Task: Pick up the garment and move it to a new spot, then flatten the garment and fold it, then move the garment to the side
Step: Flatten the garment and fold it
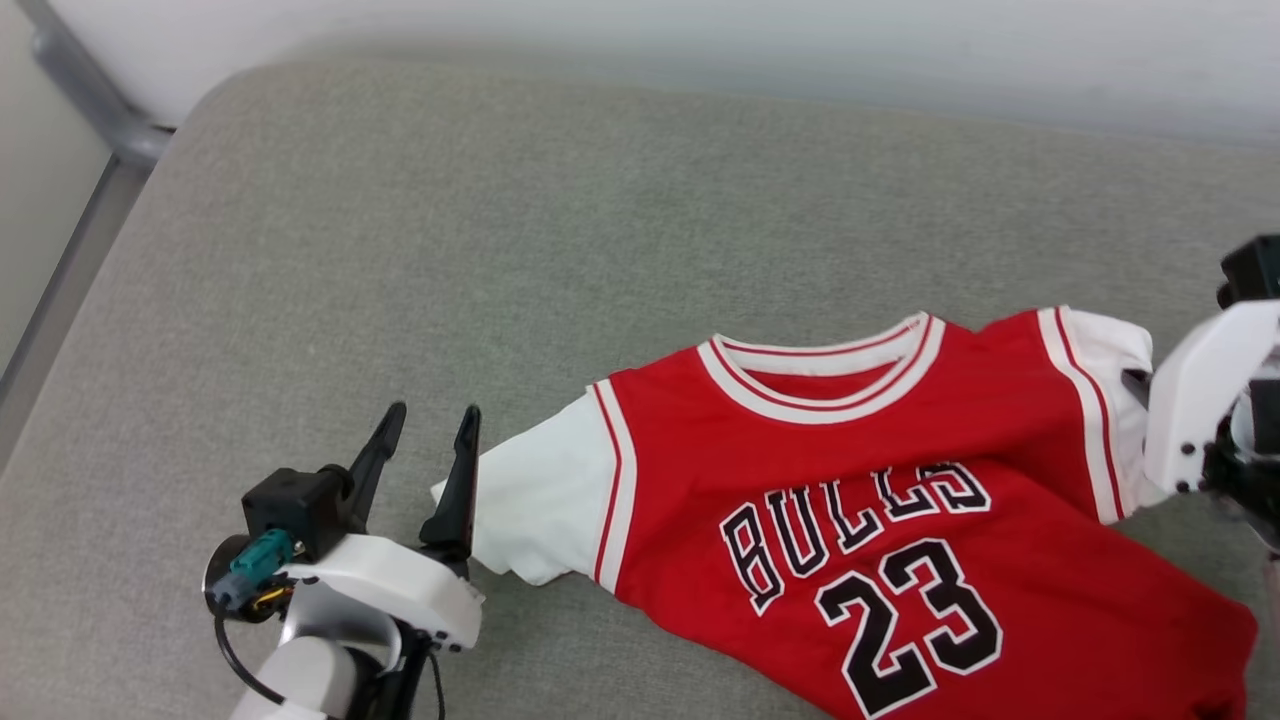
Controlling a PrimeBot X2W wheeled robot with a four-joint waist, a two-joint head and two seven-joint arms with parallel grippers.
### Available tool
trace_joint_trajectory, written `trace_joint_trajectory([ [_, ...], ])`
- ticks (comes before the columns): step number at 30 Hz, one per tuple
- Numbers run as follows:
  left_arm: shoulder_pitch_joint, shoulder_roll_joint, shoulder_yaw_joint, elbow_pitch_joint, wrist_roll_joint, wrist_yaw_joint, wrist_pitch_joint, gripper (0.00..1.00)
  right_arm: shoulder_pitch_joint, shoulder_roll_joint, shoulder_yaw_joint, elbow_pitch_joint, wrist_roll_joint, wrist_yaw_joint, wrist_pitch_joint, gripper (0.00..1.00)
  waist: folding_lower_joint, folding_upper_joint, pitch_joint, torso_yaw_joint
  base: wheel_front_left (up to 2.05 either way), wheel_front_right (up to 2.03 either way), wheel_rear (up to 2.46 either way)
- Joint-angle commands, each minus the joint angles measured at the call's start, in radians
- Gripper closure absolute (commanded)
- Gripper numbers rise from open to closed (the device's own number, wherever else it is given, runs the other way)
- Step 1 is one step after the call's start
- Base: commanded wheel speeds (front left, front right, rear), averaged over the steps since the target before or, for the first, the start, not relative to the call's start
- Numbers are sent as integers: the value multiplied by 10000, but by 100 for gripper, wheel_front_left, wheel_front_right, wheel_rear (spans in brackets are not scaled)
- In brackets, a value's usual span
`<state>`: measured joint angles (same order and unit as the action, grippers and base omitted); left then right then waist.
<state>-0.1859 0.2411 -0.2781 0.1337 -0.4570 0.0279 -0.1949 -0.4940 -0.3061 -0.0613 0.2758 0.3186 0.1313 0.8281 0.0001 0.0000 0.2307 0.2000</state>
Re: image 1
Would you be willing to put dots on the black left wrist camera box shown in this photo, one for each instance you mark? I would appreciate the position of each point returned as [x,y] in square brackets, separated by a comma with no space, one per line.
[295,505]

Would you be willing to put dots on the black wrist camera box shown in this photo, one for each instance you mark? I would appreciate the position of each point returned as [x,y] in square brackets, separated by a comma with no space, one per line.
[1255,270]
[295,505]

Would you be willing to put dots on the grey frame strip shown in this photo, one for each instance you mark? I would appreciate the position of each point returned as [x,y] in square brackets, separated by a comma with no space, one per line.
[100,100]

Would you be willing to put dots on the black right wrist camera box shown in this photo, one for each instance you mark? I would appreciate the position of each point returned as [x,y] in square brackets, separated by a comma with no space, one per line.
[1255,270]

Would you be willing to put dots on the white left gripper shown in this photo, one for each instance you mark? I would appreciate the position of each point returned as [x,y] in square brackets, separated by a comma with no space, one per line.
[410,590]

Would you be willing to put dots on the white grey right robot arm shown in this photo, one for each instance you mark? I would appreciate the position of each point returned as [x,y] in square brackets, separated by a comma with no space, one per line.
[1250,480]

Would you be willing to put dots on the red Bulls jersey white sleeves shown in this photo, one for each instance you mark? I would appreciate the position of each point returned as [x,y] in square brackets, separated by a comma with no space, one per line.
[700,480]

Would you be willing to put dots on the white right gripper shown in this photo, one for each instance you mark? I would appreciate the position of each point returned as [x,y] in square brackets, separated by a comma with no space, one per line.
[1190,400]

